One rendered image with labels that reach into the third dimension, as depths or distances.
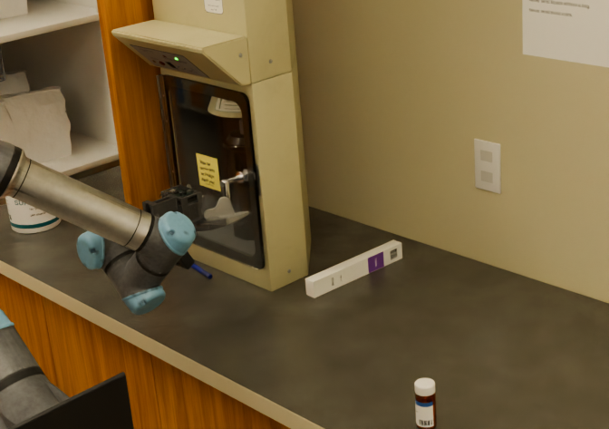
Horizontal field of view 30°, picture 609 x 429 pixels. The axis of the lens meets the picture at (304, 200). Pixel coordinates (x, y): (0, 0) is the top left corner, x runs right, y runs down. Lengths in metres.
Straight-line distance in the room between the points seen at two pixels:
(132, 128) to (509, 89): 0.85
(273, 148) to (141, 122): 0.38
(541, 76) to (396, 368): 0.67
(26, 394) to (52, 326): 1.12
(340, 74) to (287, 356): 0.82
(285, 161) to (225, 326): 0.37
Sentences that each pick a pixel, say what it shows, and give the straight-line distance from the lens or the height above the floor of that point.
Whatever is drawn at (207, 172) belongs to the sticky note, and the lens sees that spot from 2.52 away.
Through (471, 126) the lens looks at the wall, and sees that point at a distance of 2.52.
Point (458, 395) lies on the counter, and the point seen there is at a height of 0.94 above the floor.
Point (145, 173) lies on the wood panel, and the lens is 2.67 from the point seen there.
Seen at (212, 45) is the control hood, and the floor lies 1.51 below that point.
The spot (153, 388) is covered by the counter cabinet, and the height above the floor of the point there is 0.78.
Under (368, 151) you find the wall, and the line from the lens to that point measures 2.77.
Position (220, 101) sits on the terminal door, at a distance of 2.41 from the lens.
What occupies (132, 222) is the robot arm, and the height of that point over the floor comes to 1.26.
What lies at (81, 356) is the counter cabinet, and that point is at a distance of 2.74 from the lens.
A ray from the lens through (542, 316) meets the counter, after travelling 2.35.
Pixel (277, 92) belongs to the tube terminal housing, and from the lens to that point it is 2.38.
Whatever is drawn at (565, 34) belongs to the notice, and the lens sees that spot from 2.31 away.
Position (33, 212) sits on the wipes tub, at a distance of 2.97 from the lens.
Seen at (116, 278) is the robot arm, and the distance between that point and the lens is 2.20.
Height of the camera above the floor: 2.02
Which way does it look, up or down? 21 degrees down
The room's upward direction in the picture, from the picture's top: 5 degrees counter-clockwise
